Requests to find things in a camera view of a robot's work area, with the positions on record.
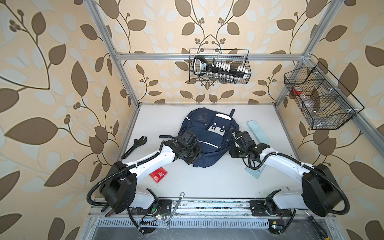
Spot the black socket set rail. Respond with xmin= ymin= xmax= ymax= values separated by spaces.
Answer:
xmin=189 ymin=54 xmax=252 ymax=80

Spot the light green pencil case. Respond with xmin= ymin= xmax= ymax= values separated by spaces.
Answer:
xmin=247 ymin=120 xmax=269 ymax=145

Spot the black yellow screwdriver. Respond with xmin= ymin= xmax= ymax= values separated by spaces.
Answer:
xmin=305 ymin=211 xmax=330 ymax=240

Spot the back wall wire basket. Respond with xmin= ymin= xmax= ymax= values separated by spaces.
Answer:
xmin=189 ymin=48 xmax=252 ymax=85

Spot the red booklet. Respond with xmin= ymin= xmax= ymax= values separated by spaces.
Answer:
xmin=150 ymin=167 xmax=168 ymax=184

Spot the silver combination wrench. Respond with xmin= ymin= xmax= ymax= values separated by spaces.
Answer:
xmin=164 ymin=192 xmax=185 ymax=230

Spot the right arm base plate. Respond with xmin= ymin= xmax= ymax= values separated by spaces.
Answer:
xmin=249 ymin=200 xmax=293 ymax=218

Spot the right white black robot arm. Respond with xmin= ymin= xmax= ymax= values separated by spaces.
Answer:
xmin=229 ymin=128 xmax=351 ymax=234

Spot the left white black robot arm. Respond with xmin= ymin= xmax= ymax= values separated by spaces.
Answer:
xmin=86 ymin=131 xmax=201 ymax=235

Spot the right wall wire basket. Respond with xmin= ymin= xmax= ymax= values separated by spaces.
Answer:
xmin=284 ymin=62 xmax=365 ymax=130

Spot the wall wire basket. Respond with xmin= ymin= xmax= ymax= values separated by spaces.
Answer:
xmin=284 ymin=62 xmax=365 ymax=130
xmin=189 ymin=48 xmax=252 ymax=85

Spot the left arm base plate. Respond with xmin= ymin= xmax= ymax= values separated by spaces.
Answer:
xmin=150 ymin=199 xmax=172 ymax=216

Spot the red capped clear bottle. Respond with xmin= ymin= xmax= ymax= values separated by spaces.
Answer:
xmin=292 ymin=86 xmax=311 ymax=101

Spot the navy blue student backpack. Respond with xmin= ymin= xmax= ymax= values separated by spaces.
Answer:
xmin=178 ymin=108 xmax=240 ymax=168

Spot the black adjustable wrench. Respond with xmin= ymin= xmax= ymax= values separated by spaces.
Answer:
xmin=121 ymin=136 xmax=147 ymax=159

